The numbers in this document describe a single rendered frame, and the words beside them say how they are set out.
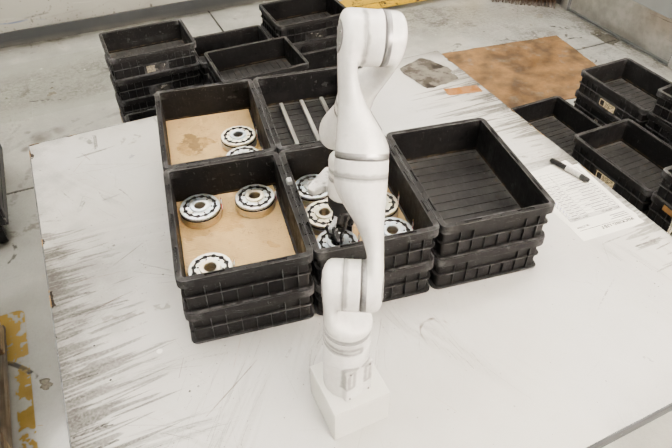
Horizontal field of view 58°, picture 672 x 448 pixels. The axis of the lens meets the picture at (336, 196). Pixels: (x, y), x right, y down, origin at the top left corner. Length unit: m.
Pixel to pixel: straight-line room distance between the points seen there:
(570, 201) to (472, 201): 0.39
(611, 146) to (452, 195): 1.28
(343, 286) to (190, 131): 1.02
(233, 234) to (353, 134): 0.64
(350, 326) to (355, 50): 0.48
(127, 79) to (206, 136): 1.16
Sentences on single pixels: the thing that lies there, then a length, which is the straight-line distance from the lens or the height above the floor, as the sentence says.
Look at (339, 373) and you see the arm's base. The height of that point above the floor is 0.88.
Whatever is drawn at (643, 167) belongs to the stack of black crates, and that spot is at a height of 0.38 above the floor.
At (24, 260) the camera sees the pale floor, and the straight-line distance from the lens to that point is 2.92.
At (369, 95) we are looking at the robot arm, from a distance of 1.11.
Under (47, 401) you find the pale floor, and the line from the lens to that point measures 2.41.
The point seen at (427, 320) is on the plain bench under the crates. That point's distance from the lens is 1.53.
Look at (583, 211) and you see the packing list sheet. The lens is 1.92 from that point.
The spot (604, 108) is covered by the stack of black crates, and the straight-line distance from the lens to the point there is 3.08.
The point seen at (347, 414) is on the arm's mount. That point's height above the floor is 0.78.
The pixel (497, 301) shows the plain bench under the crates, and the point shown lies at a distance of 1.60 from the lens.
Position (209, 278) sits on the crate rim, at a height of 0.92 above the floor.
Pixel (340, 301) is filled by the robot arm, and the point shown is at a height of 1.09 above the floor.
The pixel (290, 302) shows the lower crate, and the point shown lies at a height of 0.78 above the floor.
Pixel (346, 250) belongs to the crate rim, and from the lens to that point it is 1.35.
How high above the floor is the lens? 1.89
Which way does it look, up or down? 41 degrees down
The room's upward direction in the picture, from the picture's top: straight up
